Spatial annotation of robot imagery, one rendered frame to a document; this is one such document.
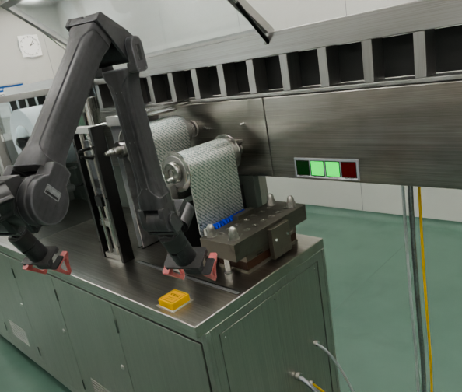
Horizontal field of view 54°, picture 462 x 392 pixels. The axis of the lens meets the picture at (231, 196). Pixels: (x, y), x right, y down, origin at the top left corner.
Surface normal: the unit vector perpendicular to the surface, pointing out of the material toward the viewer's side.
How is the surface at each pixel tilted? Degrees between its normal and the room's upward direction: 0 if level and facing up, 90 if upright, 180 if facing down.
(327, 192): 90
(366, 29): 90
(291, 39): 90
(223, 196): 90
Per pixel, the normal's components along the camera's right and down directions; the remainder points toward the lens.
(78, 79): 0.89, -0.07
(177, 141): 0.73, 0.11
